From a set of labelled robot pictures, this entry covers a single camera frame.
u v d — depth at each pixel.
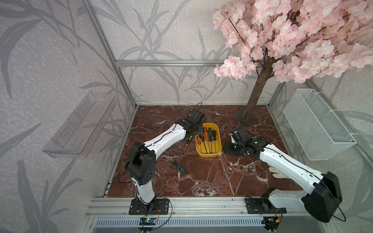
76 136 0.67
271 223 0.72
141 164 0.46
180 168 0.85
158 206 0.73
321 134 0.60
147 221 0.71
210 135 0.99
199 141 0.98
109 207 0.76
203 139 0.99
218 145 0.94
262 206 0.67
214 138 0.99
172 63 1.66
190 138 0.99
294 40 0.56
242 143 0.60
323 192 0.39
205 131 1.02
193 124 0.64
